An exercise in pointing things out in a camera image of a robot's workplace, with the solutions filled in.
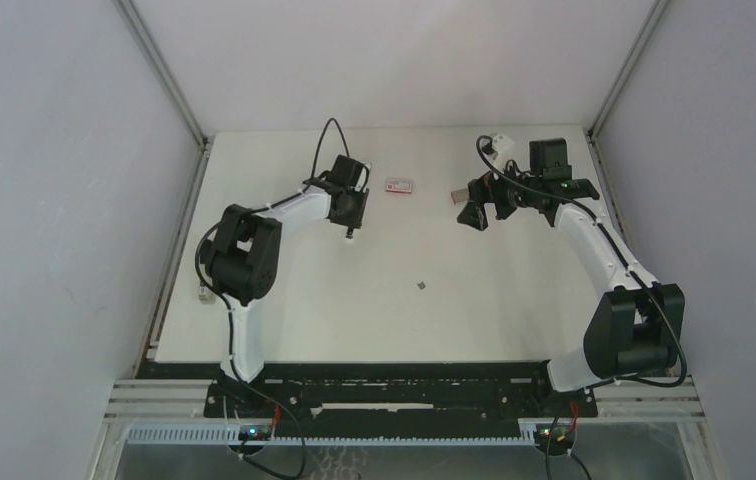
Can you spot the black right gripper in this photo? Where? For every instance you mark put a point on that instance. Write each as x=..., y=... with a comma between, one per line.
x=485, y=189

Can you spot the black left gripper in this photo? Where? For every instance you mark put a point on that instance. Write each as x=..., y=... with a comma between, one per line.
x=356, y=219

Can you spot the black and grey large stapler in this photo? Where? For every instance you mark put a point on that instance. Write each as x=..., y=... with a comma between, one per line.
x=205, y=295

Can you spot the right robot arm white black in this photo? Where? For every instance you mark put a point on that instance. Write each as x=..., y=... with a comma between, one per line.
x=634, y=334

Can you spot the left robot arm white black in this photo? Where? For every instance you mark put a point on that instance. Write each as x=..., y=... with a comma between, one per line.
x=238, y=258

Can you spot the open grey staple box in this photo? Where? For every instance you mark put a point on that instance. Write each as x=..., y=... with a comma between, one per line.
x=459, y=196

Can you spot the red white staple box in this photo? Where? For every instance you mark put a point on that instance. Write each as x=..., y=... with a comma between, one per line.
x=399, y=186

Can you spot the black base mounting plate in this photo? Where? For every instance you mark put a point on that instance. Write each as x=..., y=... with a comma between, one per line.
x=362, y=423

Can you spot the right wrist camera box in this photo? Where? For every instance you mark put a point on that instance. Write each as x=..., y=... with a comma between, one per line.
x=500, y=150

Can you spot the aluminium frame corner post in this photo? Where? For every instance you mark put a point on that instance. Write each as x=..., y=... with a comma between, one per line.
x=152, y=53

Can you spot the white cable duct strip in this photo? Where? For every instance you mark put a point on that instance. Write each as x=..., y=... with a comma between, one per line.
x=220, y=435

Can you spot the right aluminium frame post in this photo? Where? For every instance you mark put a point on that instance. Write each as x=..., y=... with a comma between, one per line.
x=641, y=43

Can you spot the aluminium front rail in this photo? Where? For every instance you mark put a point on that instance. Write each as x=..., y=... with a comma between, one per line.
x=487, y=399

